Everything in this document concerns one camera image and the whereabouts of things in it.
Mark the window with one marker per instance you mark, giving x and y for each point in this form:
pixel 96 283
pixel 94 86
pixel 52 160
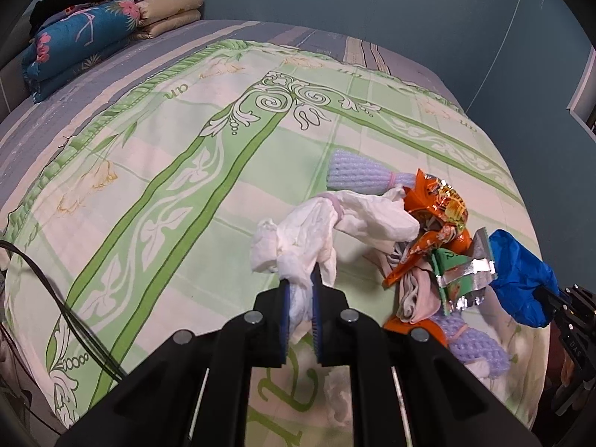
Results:
pixel 587 98

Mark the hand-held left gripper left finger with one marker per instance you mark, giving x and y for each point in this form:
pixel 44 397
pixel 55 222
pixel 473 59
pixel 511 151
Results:
pixel 285 326

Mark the white tissue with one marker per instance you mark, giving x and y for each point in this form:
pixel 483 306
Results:
pixel 298 237

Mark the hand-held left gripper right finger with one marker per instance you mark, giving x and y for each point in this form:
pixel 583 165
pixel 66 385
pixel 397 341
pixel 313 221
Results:
pixel 316 330

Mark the beige folded quilt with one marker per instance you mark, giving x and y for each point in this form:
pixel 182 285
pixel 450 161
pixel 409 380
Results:
pixel 172 9

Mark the green silver snack wrapper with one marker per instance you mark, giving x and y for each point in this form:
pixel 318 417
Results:
pixel 458 284

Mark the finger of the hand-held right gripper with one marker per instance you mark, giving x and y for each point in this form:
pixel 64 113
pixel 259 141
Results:
pixel 556 309

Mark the blue plastic bag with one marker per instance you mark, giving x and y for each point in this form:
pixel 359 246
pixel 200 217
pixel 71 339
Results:
pixel 517 270

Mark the green printed blanket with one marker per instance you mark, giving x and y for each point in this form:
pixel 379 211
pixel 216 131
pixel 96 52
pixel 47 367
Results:
pixel 186 125

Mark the blue floral quilt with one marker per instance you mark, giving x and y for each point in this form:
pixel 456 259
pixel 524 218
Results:
pixel 70 42

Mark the grey striped bed sheet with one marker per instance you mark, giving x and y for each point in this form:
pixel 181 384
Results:
pixel 70 102

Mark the grey headboard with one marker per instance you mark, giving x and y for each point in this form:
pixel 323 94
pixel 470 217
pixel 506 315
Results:
pixel 11 79

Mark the purple foam fruit net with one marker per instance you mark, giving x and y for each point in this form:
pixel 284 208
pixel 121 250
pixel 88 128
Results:
pixel 354 170
pixel 470 344

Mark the pink grey cloth garment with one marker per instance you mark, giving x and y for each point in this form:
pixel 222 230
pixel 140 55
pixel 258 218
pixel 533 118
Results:
pixel 419 293

